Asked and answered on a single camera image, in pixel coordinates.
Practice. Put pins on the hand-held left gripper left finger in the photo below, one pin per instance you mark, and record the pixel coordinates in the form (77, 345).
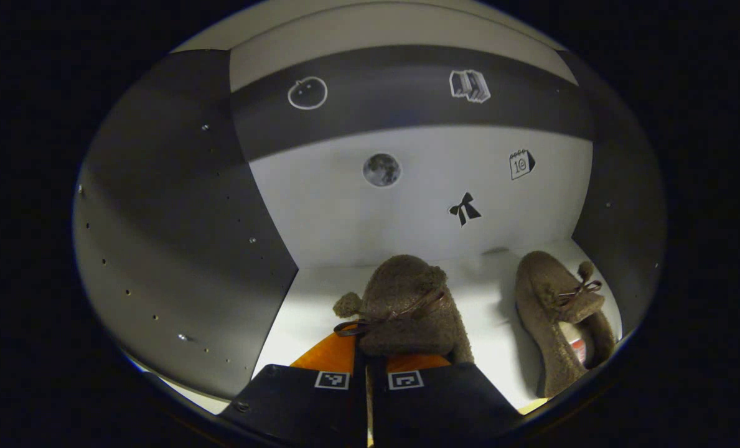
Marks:
(301, 404)

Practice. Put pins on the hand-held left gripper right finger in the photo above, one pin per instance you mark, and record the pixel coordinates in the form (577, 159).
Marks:
(438, 404)

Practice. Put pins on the white cabinet shelf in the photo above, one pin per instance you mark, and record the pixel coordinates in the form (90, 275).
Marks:
(307, 311)

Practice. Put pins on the brown fuzzy shoe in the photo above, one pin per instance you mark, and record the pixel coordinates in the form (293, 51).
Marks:
(547, 311)
(407, 305)

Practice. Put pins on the white shoe cabinet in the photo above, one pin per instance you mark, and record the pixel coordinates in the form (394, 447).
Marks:
(345, 205)

